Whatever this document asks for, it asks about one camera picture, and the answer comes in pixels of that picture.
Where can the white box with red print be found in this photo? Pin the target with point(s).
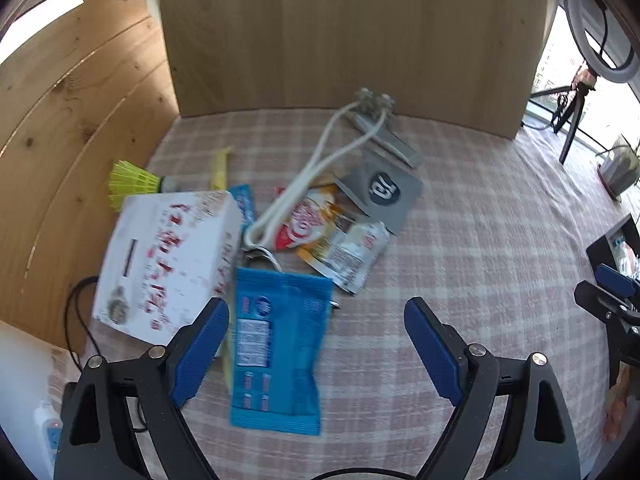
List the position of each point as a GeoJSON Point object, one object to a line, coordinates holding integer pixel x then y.
{"type": "Point", "coordinates": [165, 260]}

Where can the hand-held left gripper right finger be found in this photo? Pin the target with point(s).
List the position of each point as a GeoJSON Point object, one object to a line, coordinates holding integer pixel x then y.
{"type": "Point", "coordinates": [432, 355]}

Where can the large blue snack packet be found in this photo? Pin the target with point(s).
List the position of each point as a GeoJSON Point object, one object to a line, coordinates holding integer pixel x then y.
{"type": "Point", "coordinates": [275, 350]}

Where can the silver cream tube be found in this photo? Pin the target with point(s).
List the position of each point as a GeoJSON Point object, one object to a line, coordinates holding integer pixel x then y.
{"type": "Point", "coordinates": [395, 145]}

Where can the person's right hand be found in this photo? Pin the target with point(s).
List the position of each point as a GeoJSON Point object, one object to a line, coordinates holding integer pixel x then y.
{"type": "Point", "coordinates": [619, 410]}

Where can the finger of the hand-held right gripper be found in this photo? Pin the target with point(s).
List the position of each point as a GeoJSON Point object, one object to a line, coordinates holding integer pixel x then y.
{"type": "Point", "coordinates": [617, 280]}
{"type": "Point", "coordinates": [607, 245]}

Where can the pink checked tablecloth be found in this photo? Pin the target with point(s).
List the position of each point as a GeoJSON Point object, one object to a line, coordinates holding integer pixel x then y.
{"type": "Point", "coordinates": [500, 260]}

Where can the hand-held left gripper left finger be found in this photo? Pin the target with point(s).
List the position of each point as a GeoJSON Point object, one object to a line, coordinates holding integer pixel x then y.
{"type": "Point", "coordinates": [200, 350]}

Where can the long yellow packet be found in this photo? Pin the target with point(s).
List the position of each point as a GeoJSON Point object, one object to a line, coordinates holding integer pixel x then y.
{"type": "Point", "coordinates": [220, 170]}

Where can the grey card with round logo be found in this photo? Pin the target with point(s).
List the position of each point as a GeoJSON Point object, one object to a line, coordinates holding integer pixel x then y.
{"type": "Point", "coordinates": [385, 195]}

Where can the light wooden cabinet panel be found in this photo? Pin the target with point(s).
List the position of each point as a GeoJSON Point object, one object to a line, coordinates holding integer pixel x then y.
{"type": "Point", "coordinates": [350, 35]}

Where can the black tripod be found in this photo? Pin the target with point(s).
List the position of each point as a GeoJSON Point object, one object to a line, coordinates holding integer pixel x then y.
{"type": "Point", "coordinates": [570, 140]}

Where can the orange red snack packet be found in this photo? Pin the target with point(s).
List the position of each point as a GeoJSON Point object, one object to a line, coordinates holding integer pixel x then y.
{"type": "Point", "coordinates": [305, 220]}

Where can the small light blue sachet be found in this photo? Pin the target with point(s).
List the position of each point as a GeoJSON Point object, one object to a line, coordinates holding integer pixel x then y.
{"type": "Point", "coordinates": [245, 205]}

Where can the white power strip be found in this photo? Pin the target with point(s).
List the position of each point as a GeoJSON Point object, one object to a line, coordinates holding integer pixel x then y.
{"type": "Point", "coordinates": [47, 430]}

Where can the white silver sachet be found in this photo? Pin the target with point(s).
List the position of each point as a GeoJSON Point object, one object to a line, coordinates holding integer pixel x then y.
{"type": "Point", "coordinates": [350, 250]}

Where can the yellow shuttlecock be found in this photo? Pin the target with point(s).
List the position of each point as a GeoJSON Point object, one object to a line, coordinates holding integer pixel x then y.
{"type": "Point", "coordinates": [132, 185]}

